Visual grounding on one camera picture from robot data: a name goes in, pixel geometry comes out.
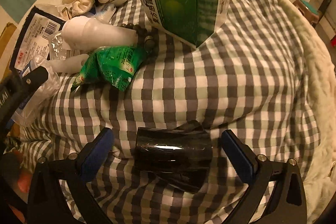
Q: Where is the small clear plastic packet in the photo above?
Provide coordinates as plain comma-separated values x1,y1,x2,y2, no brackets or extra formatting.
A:
49,31,71,60

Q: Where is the grey checkered cloth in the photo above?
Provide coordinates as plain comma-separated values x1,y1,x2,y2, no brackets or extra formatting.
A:
18,0,322,224

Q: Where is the cream knitted blanket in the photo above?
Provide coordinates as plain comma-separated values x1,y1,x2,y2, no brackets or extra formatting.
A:
34,0,336,219

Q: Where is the wooden stool teal seat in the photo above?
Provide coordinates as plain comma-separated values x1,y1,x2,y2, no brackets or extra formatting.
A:
293,0,319,25

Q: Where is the black plastic bag roll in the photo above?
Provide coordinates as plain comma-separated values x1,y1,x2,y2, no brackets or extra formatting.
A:
134,120,212,194

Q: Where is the clear packet blue print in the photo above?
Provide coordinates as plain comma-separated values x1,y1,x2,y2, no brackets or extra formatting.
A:
89,4,116,24

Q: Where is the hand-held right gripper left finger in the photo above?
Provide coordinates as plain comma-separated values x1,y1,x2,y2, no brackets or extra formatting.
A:
28,127,116,224

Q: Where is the dark blue card package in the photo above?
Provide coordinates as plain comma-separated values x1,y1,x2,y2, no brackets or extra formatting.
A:
9,5,67,71

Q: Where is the orange object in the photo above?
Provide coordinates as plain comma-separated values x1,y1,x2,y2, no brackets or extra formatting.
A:
10,151,32,194

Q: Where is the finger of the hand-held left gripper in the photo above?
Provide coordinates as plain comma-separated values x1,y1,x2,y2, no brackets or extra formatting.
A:
19,66,50,92

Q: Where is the white plastic bottle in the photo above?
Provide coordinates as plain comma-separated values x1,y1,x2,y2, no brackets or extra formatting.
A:
62,17,138,51

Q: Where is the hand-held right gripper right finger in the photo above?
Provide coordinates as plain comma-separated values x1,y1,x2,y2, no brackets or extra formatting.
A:
221,129,307,224

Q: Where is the dark bead bracelet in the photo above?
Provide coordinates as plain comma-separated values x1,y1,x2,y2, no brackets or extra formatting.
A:
119,23,159,56

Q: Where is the white plastic tube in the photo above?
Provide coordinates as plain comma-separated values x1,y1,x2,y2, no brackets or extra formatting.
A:
49,54,90,73

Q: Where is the large clear plastic bag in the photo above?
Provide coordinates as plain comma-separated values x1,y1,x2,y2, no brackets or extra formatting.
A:
12,55,62,127

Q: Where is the green medicine box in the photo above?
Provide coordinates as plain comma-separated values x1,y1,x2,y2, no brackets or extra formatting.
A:
131,0,234,49

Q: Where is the green sachet packet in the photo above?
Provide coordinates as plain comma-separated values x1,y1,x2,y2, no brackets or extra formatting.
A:
94,46,146,93
70,55,100,88

